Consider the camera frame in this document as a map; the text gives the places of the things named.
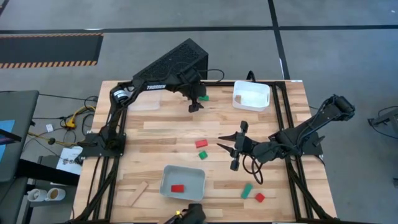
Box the long wooden plank block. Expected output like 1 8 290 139
126 180 149 208

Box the long teal green block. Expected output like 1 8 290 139
241 183 254 200

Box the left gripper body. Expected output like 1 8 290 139
182 77 206 103

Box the black shelf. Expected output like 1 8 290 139
15 155 80 187

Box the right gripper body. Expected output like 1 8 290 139
230 121 261 172

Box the black table-level camera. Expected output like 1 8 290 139
164 203 206 224

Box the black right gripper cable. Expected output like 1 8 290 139
241 154 265 185

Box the white plastic bin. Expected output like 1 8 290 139
232 80 271 112

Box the grey plastic bin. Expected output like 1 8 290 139
159 164 206 202

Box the black perforated computer tower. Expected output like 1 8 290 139
133 37 209 82

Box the white cup brown inside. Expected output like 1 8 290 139
46 187 67 202

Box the yellow cable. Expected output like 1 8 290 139
27 105 96 147

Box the black hazard striped floor mat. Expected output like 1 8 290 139
0 33 104 69

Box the dark grey desk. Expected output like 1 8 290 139
0 90 40 183

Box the black aluminium table frame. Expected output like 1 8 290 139
67 80 343 224

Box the clear plastic bin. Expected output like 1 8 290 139
127 90 162 112

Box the white printed paper sheet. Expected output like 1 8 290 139
55 146 84 175

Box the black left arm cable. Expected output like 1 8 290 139
198 68 226 83

